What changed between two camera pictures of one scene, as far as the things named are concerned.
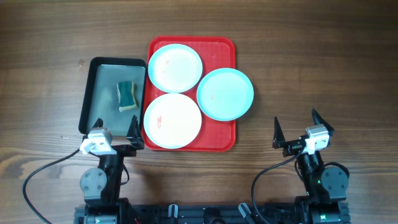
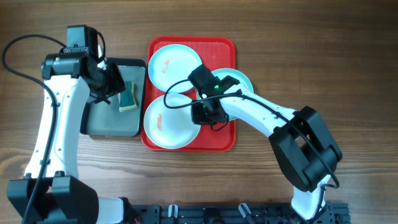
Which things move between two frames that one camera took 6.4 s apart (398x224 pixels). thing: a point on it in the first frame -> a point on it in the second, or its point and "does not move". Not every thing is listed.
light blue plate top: [175, 68] does not move
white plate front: [172, 121] does not move
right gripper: [291, 147] -> [197, 118]
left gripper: [134, 137] -> [119, 84]
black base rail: [208, 213] does not move
